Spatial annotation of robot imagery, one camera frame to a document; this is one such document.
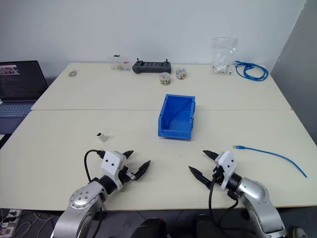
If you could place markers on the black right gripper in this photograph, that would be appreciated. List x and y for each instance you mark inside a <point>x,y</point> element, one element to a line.
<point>218,176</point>

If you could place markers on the clear bag of white connectors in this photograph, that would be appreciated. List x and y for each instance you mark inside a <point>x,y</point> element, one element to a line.
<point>223,58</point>

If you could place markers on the small white connector piece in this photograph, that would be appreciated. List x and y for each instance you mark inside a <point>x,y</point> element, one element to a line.
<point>101,137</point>

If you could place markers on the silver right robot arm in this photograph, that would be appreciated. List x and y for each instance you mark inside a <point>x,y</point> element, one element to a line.
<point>257,198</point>

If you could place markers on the white power strip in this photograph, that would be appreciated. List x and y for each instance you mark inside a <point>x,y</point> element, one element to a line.
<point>10,221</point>

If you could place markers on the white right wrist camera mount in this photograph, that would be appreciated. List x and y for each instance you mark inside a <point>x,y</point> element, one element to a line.
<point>227,162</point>

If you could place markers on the small jar of colourful beads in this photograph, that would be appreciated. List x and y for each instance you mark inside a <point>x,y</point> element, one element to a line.
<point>181,73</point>
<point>165,79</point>

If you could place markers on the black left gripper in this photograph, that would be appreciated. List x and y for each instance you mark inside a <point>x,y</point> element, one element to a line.
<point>124,174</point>

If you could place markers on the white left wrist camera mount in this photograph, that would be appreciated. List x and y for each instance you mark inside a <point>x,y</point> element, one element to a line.
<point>112,161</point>

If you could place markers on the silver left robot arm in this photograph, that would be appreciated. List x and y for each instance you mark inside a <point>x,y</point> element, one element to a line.
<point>81,199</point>

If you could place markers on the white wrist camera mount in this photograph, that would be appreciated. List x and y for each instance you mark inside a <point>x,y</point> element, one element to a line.
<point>227,162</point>
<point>112,161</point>

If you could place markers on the clear box of colourful items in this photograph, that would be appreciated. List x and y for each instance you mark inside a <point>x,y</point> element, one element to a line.
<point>119,64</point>

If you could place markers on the grey round foot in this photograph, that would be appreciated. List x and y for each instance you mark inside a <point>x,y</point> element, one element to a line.
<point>299,233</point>

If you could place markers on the dark open laptop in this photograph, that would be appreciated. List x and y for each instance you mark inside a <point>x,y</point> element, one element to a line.
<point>19,84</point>

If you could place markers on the small round tape roll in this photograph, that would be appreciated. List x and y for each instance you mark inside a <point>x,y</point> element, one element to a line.
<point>73,74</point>

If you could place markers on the black handheld remote controller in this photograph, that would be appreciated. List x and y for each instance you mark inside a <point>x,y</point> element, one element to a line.
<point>151,67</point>

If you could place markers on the blue plastic storage bin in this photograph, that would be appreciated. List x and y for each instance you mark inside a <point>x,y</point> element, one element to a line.
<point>177,124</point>

